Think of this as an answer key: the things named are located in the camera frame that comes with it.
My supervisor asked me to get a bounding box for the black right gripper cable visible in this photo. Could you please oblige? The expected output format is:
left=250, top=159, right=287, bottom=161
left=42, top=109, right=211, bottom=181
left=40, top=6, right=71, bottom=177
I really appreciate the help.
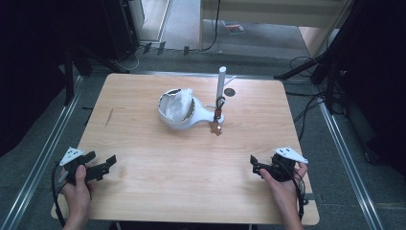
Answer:
left=278, top=158, right=310, bottom=222

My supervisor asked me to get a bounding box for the light wooden furniture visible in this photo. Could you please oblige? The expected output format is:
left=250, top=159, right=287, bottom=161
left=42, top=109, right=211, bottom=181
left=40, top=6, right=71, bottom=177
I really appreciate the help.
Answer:
left=198, top=0, right=353, bottom=57

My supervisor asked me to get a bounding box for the aluminium floor rail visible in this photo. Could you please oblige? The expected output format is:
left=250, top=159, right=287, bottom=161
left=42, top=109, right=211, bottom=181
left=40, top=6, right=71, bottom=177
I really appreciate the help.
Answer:
left=318, top=101, right=386, bottom=230
left=0, top=76, right=84, bottom=230

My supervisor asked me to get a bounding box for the black metal stand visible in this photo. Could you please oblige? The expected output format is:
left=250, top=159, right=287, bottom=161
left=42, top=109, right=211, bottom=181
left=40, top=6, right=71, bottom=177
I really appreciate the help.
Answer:
left=62, top=44, right=97, bottom=107

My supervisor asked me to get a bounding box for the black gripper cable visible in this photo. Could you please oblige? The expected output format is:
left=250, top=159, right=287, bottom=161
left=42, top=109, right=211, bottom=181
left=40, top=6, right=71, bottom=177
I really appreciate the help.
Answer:
left=278, top=158, right=310, bottom=222
left=50, top=162, right=69, bottom=227

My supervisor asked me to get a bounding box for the dark curtain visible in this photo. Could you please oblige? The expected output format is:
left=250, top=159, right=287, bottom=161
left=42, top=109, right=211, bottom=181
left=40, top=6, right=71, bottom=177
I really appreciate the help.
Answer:
left=0, top=0, right=108, bottom=157

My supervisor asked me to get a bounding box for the person's right hand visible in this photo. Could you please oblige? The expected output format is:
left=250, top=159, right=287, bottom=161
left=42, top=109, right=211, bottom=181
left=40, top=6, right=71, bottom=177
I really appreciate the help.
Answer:
left=259, top=162, right=309, bottom=219

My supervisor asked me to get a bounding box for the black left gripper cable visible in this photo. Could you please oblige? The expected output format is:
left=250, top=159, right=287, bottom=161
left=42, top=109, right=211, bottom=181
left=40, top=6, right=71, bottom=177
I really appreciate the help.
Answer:
left=50, top=162, right=69, bottom=227

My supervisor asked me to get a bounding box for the keychain with brown charm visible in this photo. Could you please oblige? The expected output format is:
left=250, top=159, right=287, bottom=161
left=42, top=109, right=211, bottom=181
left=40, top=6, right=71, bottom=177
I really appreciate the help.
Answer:
left=210, top=96, right=227, bottom=137

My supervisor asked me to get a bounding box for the person's left hand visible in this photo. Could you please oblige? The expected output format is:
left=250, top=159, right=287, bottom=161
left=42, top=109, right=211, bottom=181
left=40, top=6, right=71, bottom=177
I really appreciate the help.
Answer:
left=60, top=164, right=94, bottom=221

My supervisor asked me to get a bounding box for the white bowl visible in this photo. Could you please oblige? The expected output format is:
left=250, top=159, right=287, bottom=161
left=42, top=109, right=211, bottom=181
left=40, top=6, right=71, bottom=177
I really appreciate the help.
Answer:
left=157, top=88, right=206, bottom=130

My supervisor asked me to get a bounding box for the white stand with post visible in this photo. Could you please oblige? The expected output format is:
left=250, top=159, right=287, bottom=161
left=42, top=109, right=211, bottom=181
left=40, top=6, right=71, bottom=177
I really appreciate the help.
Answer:
left=158, top=65, right=237, bottom=130

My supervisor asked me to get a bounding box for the red booklet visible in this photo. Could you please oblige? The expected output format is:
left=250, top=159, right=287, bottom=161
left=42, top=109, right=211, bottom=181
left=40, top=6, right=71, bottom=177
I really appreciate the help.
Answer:
left=223, top=20, right=246, bottom=35

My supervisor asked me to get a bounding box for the white floor cable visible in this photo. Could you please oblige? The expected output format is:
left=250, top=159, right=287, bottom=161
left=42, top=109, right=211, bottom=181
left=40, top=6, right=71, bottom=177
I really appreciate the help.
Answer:
left=113, top=46, right=143, bottom=72

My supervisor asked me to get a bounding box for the black floor cable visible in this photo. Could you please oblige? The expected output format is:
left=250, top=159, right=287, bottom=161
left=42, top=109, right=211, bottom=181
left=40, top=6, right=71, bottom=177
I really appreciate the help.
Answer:
left=284, top=56, right=327, bottom=142

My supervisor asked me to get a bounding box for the black cabinet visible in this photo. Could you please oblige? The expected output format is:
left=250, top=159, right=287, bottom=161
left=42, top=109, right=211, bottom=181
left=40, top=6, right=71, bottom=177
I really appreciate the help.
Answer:
left=101, top=0, right=141, bottom=62

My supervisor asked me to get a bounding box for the black hanging cable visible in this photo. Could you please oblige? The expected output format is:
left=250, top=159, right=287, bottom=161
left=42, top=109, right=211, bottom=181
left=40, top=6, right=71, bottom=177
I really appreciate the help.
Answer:
left=200, top=0, right=222, bottom=53

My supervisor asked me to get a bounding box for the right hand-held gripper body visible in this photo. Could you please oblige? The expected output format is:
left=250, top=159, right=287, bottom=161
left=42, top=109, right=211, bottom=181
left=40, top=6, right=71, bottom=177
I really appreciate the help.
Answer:
left=268, top=146, right=309, bottom=183

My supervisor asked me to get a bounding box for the white tissue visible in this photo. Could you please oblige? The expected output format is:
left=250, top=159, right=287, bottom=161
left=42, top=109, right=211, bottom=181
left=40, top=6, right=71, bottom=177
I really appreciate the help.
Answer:
left=165, top=88, right=194, bottom=123

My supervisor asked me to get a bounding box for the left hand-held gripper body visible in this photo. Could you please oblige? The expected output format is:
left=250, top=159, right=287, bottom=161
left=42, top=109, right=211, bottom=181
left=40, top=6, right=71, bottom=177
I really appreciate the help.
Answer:
left=58, top=146, right=88, bottom=187

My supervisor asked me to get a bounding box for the black tripod stand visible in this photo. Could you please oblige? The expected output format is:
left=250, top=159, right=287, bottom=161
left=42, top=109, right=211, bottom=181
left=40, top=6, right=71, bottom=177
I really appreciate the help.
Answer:
left=273, top=44, right=341, bottom=114

